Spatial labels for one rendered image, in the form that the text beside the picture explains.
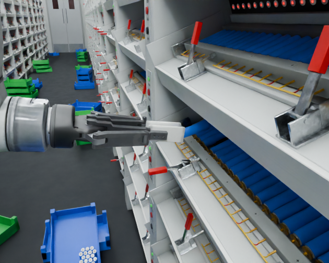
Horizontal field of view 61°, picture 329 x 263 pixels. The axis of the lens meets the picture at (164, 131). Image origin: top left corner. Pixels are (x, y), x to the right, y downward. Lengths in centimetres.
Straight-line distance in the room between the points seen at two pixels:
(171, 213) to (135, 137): 33
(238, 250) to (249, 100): 20
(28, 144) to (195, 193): 29
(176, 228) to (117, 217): 95
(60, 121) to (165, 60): 29
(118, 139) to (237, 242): 24
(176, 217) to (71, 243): 78
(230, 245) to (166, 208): 38
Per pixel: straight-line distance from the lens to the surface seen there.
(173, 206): 77
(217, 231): 44
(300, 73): 33
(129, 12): 135
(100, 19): 273
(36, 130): 47
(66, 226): 147
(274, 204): 43
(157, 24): 65
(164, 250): 92
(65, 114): 48
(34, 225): 172
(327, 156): 24
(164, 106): 68
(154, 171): 53
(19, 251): 160
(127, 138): 47
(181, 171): 54
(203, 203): 48
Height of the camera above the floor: 102
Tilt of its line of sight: 22 degrees down
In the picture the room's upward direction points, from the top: straight up
